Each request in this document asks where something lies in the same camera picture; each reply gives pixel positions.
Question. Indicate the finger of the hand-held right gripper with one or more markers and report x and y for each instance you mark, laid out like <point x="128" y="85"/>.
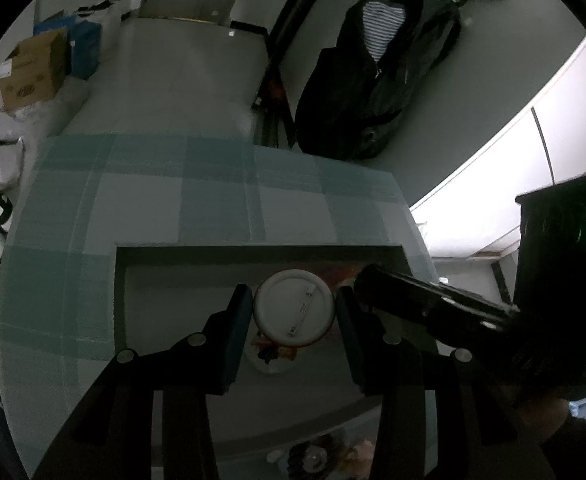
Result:
<point x="403" y="292"/>

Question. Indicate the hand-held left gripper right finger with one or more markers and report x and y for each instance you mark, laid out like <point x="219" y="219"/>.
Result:
<point x="349" y="340"/>

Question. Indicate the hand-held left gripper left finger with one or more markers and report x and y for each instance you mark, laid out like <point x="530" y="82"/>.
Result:
<point x="238" y="332"/>

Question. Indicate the round white pin badge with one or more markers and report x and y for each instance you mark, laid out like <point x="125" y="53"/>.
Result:
<point x="293" y="305"/>

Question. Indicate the grey box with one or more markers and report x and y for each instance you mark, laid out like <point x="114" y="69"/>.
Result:
<point x="173" y="310"/>

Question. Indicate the person's right forearm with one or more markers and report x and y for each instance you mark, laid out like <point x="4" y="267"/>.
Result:
<point x="573" y="445"/>

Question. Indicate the small orange black brooch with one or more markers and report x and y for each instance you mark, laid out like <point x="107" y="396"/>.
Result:
<point x="273" y="352"/>

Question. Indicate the orange trinket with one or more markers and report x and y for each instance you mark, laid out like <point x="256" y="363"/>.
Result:
<point x="340" y="276"/>

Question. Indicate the white cabinet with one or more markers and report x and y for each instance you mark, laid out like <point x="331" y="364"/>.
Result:
<point x="523" y="160"/>

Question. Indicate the teal checkered tablecloth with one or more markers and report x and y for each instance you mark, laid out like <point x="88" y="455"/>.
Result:
<point x="123" y="200"/>

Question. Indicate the black jacket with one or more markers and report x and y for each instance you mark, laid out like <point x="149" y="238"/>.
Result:
<point x="373" y="105"/>

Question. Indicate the striped shirt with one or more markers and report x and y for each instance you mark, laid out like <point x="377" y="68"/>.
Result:
<point x="380" y="25"/>

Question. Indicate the crumpled white plastic bags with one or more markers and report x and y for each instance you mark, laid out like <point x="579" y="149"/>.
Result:
<point x="3" y="150"/>

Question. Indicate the large blue box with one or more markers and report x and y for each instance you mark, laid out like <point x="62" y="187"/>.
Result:
<point x="85" y="50"/>

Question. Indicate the brown cardboard box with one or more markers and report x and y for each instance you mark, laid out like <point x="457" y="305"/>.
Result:
<point x="33" y="75"/>

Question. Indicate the white plastic bag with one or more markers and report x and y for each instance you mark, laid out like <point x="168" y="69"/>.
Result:
<point x="100" y="12"/>

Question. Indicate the flat blue box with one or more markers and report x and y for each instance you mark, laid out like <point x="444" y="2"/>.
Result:
<point x="55" y="24"/>

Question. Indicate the black metal frame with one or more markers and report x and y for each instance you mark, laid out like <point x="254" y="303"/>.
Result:
<point x="280" y="60"/>

